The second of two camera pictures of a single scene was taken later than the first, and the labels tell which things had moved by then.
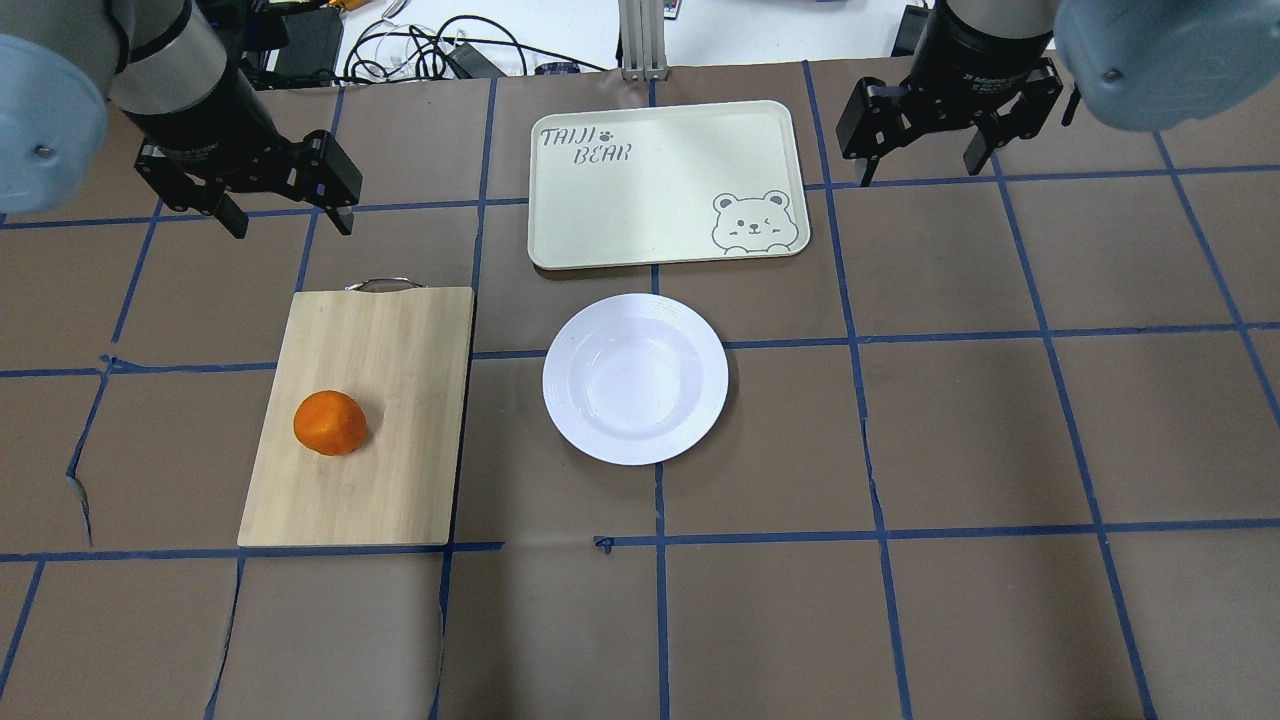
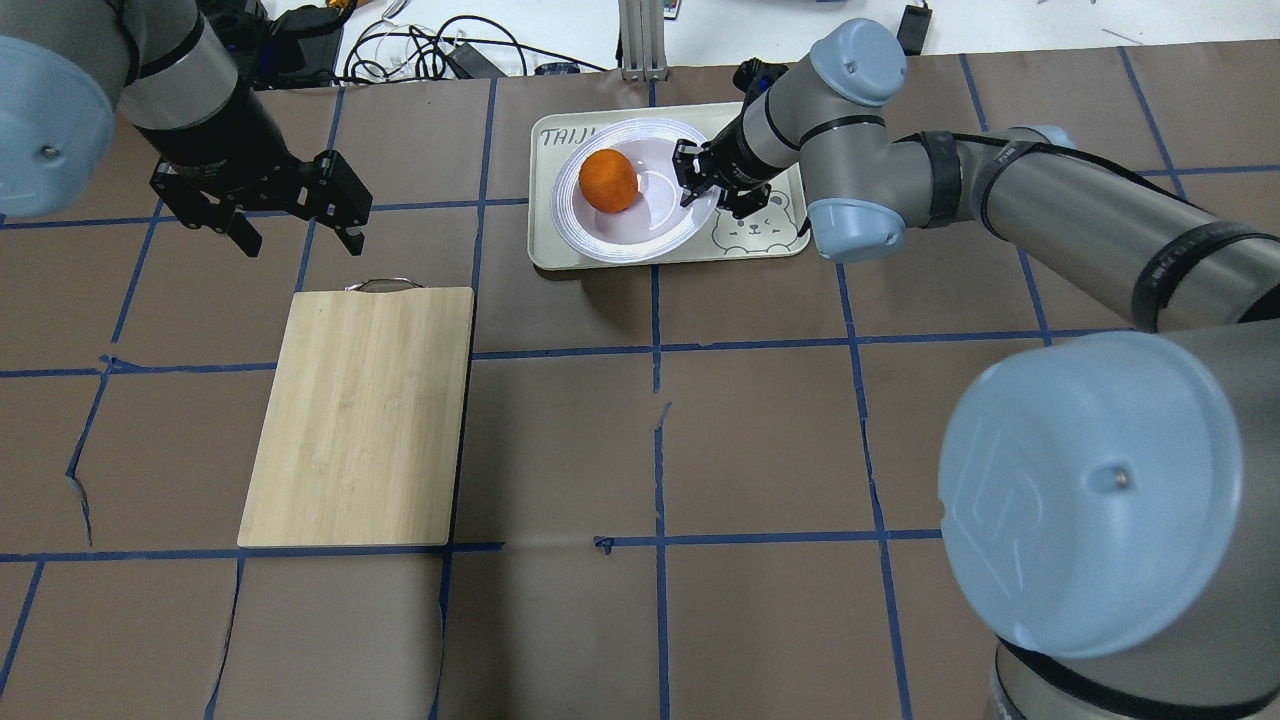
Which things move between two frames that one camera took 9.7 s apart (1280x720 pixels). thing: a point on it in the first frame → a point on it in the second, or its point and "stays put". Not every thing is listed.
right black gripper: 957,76 → 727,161
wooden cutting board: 403,350 stays put
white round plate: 635,379 → 656,224
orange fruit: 330,423 → 609,180
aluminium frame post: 642,26 stays put
